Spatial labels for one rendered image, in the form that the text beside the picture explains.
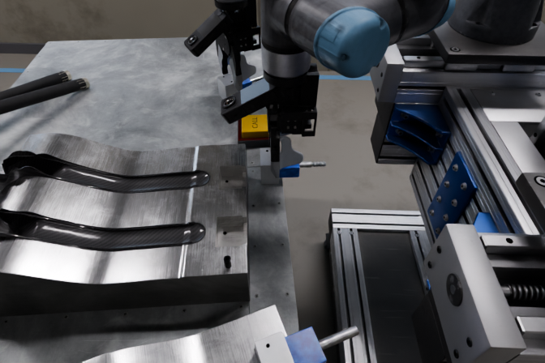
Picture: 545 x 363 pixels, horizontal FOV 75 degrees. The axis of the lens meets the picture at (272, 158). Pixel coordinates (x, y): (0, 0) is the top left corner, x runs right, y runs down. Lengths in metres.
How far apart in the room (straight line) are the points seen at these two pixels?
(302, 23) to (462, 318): 0.37
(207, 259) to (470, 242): 0.33
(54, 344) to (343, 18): 0.57
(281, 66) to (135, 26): 2.38
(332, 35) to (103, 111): 0.69
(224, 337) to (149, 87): 0.71
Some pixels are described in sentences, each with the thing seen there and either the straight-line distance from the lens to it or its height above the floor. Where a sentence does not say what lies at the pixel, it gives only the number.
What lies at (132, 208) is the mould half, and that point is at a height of 0.88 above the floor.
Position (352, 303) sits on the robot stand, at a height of 0.23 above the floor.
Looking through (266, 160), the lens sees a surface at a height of 0.85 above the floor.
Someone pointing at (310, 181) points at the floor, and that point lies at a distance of 1.80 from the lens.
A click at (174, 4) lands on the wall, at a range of 2.70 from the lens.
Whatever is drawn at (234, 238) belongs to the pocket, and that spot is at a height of 0.86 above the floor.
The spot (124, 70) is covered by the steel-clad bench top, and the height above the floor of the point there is 0.80.
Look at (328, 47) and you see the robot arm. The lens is 0.42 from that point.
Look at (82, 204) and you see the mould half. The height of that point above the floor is 0.90.
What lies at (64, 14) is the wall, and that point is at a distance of 3.05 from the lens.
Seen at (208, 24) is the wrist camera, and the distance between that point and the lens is 0.84.
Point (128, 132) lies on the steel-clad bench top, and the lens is 0.89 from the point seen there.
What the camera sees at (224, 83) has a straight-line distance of 0.90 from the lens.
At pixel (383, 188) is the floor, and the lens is 1.84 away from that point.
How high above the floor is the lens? 1.34
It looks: 45 degrees down
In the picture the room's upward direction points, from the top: straight up
